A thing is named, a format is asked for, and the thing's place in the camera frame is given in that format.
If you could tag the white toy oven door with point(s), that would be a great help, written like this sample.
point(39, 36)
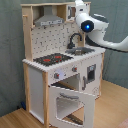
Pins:
point(63, 102)

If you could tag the white toy microwave door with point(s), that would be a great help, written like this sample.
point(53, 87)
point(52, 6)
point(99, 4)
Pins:
point(70, 12)

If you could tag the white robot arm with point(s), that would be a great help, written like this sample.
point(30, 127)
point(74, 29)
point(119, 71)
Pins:
point(95, 28)

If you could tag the wooden toy kitchen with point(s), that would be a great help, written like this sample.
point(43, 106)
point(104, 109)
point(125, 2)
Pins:
point(46, 40)

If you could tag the right red stove knob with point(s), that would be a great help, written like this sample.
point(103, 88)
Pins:
point(74, 69)

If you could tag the red stove knob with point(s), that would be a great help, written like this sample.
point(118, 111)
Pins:
point(74, 69)
point(56, 75)

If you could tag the left red stove knob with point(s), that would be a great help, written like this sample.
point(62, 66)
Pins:
point(56, 75)

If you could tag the black toy stovetop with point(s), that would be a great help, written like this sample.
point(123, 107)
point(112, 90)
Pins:
point(52, 59)

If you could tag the grey toy sink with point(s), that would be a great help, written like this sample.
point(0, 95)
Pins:
point(79, 51)

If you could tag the black toy faucet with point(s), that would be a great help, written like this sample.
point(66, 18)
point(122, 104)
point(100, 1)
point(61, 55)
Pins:
point(73, 40)

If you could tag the white fridge cabinet door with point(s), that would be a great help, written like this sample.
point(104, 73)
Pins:
point(92, 87)

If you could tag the grey ice dispenser panel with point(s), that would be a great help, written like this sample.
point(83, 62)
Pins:
point(91, 73)

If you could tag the grey range hood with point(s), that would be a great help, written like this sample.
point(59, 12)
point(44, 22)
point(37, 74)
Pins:
point(48, 17)

